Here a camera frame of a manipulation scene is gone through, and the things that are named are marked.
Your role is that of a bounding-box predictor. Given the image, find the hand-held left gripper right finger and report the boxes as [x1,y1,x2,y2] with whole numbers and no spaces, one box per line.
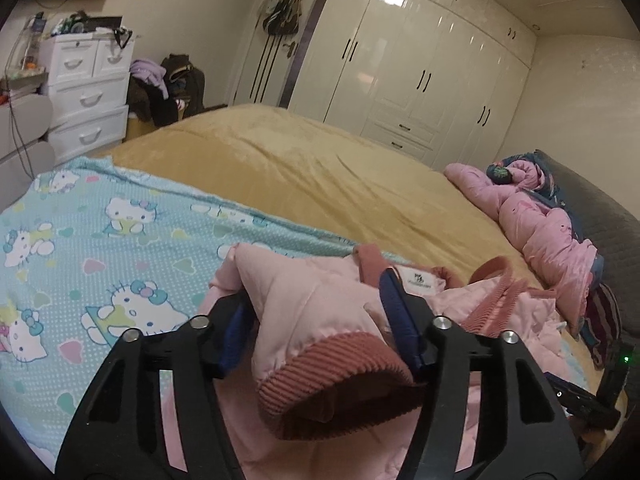
[378,269,586,480]

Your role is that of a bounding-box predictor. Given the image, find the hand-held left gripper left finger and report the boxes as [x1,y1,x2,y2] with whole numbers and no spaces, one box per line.
[54,292,253,480]

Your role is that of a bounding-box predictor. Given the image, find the pink quilted jacket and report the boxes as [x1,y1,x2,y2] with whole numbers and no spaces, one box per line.
[197,242,586,480]

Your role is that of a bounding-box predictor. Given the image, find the pile of pink clothes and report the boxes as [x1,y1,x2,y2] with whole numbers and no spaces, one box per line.
[444,159,603,323]

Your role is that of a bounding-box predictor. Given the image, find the dark clothes pile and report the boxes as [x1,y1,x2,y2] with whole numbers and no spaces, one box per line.
[125,53,206,128]

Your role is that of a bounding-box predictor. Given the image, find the maroon striped cloth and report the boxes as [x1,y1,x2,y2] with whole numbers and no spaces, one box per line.
[582,282,623,371]

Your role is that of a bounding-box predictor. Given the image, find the cartoon cat print blanket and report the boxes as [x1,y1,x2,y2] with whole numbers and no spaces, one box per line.
[0,156,601,471]

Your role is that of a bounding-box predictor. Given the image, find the yellow bed blanket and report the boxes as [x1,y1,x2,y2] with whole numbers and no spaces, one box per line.
[97,104,626,411]

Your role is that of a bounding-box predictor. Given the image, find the grey padded headboard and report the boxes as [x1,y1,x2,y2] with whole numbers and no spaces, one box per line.
[535,150,640,351]

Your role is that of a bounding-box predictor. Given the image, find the white glossy wardrobe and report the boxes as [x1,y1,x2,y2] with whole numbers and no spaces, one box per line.
[287,0,538,168]

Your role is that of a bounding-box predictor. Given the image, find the white room door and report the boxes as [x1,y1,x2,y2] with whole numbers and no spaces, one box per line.
[227,0,331,109]

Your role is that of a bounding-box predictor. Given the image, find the purple garment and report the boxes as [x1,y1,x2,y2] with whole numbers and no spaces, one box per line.
[130,58,168,98]

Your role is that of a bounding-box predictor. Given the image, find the white drawer cabinet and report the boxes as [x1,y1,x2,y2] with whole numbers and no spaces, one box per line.
[39,32,133,166]

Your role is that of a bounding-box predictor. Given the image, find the hanging dark bags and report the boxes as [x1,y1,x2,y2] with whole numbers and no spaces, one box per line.
[262,0,306,36]

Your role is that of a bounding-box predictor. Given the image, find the pile of small household items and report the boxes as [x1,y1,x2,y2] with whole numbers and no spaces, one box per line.
[50,10,136,48]

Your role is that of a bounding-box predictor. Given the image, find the cluttered shelf rack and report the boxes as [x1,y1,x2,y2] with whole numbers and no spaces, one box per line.
[0,12,51,96]

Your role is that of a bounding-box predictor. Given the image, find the black cable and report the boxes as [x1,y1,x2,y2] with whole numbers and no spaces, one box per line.
[7,95,32,181]

